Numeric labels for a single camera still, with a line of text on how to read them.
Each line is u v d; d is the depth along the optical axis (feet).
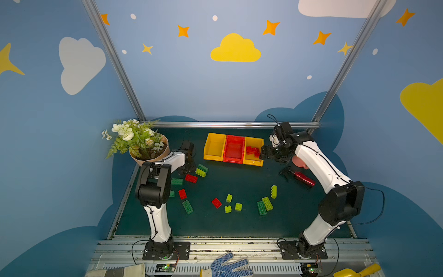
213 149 3.65
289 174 3.22
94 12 2.27
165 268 2.32
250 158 3.33
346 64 2.84
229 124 3.80
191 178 3.12
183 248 2.46
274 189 2.97
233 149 3.56
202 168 3.24
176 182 3.08
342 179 1.54
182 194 2.97
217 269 2.27
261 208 2.82
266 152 2.50
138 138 2.61
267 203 2.88
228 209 2.77
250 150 3.52
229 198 2.89
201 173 3.21
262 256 2.42
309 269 2.35
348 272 2.27
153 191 1.71
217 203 2.89
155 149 3.06
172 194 2.95
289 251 2.44
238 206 2.83
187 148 2.75
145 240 2.13
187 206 2.82
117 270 2.27
